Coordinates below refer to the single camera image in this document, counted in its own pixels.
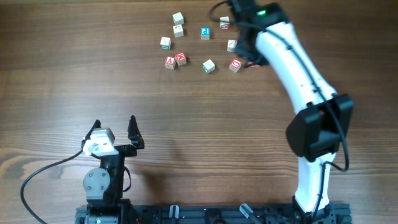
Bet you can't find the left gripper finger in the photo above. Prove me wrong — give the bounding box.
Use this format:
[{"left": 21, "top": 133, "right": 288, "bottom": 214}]
[
  {"left": 127, "top": 115, "right": 145, "bottom": 149},
  {"left": 81, "top": 119, "right": 101, "bottom": 148}
]

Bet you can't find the wooden block teal side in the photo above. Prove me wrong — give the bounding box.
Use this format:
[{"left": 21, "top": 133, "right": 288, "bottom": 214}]
[{"left": 203, "top": 59, "right": 215, "bottom": 73}]

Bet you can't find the red letter M block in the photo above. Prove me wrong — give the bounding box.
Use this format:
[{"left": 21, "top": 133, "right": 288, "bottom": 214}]
[{"left": 175, "top": 52, "right": 187, "bottom": 66}]

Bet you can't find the red letter A block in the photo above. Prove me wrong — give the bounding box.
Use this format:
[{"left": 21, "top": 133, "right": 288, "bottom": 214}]
[{"left": 165, "top": 56, "right": 177, "bottom": 70}]

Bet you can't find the plain wooden block red side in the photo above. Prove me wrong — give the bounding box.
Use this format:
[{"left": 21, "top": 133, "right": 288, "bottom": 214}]
[{"left": 245, "top": 62, "right": 261, "bottom": 68}]

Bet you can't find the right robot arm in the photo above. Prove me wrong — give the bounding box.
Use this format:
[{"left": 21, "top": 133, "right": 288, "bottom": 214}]
[{"left": 227, "top": 1, "right": 354, "bottom": 223}]

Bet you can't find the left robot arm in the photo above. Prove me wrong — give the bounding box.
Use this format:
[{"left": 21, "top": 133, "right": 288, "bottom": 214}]
[{"left": 75, "top": 116, "right": 145, "bottom": 224}]

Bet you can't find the wooden block red side top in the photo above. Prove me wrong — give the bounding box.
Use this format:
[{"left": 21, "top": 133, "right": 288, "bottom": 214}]
[{"left": 220, "top": 16, "right": 230, "bottom": 30}]

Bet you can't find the wooden block with picture centre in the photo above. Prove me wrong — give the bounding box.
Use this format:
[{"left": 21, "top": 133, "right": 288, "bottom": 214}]
[{"left": 227, "top": 40, "right": 238, "bottom": 52}]

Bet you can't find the blue letter P block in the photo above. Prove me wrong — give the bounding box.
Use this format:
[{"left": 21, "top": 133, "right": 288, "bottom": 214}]
[{"left": 200, "top": 27, "right": 210, "bottom": 40}]

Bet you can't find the red letter U block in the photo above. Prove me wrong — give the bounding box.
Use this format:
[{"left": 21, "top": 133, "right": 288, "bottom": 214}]
[{"left": 229, "top": 58, "right": 243, "bottom": 73}]

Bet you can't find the plain wooden block top left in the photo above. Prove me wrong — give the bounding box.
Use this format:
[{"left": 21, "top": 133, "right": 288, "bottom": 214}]
[{"left": 172, "top": 12, "right": 184, "bottom": 25}]

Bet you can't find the wooden block with tree picture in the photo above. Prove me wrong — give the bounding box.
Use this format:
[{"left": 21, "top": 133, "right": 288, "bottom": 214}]
[{"left": 173, "top": 24, "right": 184, "bottom": 38}]

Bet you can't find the wooden block green side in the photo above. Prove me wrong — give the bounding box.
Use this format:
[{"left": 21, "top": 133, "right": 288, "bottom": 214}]
[{"left": 160, "top": 37, "right": 172, "bottom": 50}]

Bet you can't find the left black camera cable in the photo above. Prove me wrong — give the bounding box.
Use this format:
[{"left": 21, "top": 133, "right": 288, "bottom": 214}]
[{"left": 19, "top": 148, "right": 85, "bottom": 224}]

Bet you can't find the black camera cable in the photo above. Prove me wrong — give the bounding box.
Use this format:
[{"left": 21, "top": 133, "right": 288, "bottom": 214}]
[
  {"left": 19, "top": 148, "right": 85, "bottom": 224},
  {"left": 208, "top": 0, "right": 351, "bottom": 218}
]

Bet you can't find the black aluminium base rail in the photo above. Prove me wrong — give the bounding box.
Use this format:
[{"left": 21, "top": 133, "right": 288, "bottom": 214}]
[{"left": 74, "top": 202, "right": 353, "bottom": 224}]

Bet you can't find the right black camera cable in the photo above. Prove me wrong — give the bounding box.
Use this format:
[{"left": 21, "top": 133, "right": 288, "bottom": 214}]
[{"left": 208, "top": 0, "right": 351, "bottom": 218}]

